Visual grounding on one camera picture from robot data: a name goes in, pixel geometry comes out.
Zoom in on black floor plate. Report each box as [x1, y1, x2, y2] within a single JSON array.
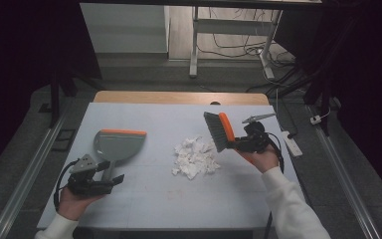
[[51, 128, 78, 153]]

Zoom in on pile of white paper scraps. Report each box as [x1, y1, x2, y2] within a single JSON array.
[[171, 134, 222, 181]]

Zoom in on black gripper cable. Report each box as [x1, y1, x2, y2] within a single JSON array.
[[263, 131, 286, 239], [54, 158, 81, 212]]

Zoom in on orange brush with grey bristles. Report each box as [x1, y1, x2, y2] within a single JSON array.
[[203, 111, 257, 166]]

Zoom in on black metal stand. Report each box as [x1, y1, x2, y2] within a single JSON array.
[[302, 16, 360, 137], [39, 64, 97, 129]]

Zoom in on tangle of black floor cables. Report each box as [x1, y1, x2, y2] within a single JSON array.
[[197, 8, 296, 60]]

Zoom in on wooden table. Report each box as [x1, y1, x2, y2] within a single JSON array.
[[93, 90, 271, 107]]

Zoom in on white cabinet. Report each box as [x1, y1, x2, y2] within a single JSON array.
[[79, 3, 171, 55]]

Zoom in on aluminium rail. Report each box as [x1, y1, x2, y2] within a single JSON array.
[[306, 104, 382, 239], [0, 109, 72, 239]]

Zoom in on white desk frame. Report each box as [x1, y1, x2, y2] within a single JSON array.
[[188, 6, 284, 81]]

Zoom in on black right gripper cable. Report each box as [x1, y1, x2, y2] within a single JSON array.
[[263, 131, 286, 239]]

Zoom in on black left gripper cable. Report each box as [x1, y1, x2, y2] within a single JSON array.
[[54, 158, 81, 212]]

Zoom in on white power strip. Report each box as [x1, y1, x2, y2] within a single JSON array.
[[281, 129, 303, 158]]

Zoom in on dark curtain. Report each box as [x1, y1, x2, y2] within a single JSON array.
[[274, 0, 382, 207], [0, 0, 102, 182]]

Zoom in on pale blue table mat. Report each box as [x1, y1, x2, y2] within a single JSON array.
[[37, 102, 308, 231]]

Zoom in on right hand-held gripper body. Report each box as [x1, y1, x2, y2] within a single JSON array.
[[241, 112, 277, 154]]

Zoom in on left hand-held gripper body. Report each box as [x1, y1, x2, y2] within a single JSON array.
[[67, 153, 114, 197]]

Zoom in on person's left hand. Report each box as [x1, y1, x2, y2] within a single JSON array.
[[57, 186, 106, 222]]

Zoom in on grey dustpan with orange edge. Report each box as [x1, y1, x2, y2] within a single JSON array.
[[93, 128, 148, 183]]

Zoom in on person's right hand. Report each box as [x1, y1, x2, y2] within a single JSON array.
[[238, 143, 281, 174]]

